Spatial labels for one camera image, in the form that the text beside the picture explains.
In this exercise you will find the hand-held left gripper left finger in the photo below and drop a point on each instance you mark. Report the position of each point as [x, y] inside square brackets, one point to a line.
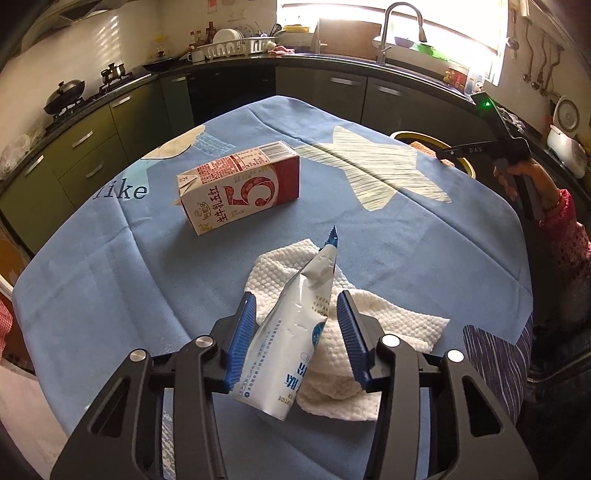
[241, 341]

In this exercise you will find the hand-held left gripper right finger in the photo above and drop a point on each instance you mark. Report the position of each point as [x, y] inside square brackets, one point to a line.
[352, 341]

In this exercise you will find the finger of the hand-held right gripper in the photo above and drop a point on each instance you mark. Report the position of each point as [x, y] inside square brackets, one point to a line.
[450, 152]

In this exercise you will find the white and blue foil pouch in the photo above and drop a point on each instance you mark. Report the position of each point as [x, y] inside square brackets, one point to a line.
[281, 350]

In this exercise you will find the yellow-rimmed waste bin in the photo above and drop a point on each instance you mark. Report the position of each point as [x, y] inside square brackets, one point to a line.
[406, 134]

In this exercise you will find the white paper towel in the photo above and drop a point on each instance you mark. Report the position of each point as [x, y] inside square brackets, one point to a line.
[286, 258]

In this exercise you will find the red and white milk carton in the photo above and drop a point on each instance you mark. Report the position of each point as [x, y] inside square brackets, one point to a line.
[240, 189]

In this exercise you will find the person's right forearm pink sleeve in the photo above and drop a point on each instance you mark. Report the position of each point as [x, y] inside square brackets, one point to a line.
[570, 240]

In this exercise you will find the person's right hand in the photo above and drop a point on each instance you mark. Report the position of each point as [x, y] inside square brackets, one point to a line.
[540, 180]

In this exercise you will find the white rice cooker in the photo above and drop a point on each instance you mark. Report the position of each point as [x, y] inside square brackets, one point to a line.
[565, 138]

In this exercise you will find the hanging metal ladle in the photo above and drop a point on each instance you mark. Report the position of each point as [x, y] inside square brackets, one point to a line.
[554, 85]
[515, 44]
[528, 69]

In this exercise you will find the dark green sink cabinet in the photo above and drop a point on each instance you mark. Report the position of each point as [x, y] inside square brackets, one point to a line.
[369, 97]

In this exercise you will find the metal kitchen faucet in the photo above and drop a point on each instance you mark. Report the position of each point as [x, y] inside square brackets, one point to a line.
[382, 46]

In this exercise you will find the blue star-print tablecloth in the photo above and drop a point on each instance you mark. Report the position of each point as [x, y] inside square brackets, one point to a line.
[115, 258]

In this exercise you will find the wooden cutting board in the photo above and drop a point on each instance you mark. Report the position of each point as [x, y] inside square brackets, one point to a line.
[346, 37]

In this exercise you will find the pink dishcloth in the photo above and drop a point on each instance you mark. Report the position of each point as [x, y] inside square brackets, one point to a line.
[281, 50]

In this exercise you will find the black built-in appliance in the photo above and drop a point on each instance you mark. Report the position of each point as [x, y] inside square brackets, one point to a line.
[231, 97]

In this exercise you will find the white dish rack with dishes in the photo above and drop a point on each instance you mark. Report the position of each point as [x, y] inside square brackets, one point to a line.
[235, 44]

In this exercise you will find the green kitchen cabinet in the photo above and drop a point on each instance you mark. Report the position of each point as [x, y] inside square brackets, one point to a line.
[92, 152]

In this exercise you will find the white mug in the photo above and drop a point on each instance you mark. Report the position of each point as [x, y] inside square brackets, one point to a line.
[195, 56]

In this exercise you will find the group of condiment bottles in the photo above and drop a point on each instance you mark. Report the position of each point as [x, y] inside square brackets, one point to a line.
[203, 34]

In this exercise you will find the gas stove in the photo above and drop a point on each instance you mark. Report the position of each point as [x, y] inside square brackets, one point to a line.
[106, 94]

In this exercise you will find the black frying pan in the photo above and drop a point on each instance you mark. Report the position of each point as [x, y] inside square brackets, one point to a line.
[161, 64]

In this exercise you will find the white plastic bag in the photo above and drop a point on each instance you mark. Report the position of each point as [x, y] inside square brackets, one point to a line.
[21, 150]

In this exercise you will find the black wok with lid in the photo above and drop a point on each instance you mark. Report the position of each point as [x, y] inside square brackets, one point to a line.
[64, 94]

